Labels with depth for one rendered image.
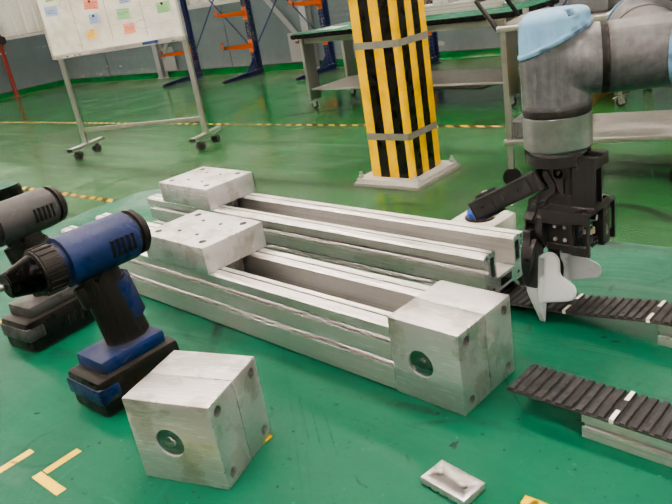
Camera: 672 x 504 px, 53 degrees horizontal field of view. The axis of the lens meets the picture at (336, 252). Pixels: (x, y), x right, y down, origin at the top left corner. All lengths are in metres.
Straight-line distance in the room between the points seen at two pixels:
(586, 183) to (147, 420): 0.53
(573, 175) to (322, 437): 0.40
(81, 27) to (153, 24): 0.77
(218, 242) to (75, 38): 6.06
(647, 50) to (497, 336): 0.33
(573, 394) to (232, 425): 0.33
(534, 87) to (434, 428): 0.38
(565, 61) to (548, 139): 0.08
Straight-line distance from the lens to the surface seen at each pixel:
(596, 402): 0.69
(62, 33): 7.04
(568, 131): 0.78
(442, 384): 0.72
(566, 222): 0.81
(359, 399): 0.77
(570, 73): 0.77
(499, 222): 1.05
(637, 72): 0.78
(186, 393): 0.67
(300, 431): 0.74
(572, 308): 0.87
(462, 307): 0.73
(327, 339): 0.83
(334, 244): 1.03
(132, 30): 6.56
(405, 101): 4.03
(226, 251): 0.97
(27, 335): 1.08
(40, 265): 0.79
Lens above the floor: 1.21
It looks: 22 degrees down
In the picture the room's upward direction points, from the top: 10 degrees counter-clockwise
